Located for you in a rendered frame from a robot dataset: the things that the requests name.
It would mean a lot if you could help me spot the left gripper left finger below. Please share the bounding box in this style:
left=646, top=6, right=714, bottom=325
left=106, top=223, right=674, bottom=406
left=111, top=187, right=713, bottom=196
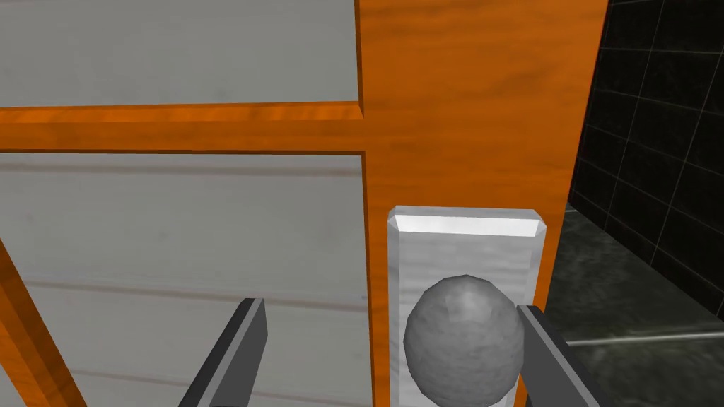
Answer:
left=178, top=297, right=269, bottom=407

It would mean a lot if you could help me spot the orange wooden glazed door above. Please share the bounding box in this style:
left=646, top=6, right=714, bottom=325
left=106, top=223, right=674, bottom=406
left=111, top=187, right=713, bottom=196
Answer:
left=0, top=0, right=610, bottom=407

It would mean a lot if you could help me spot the grey ball door knob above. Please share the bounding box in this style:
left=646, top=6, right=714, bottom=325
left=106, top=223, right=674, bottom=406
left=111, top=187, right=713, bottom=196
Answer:
left=387, top=206, right=548, bottom=407

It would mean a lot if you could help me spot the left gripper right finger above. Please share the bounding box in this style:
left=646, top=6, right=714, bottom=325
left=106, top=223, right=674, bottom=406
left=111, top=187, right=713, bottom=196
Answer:
left=515, top=305, right=617, bottom=407

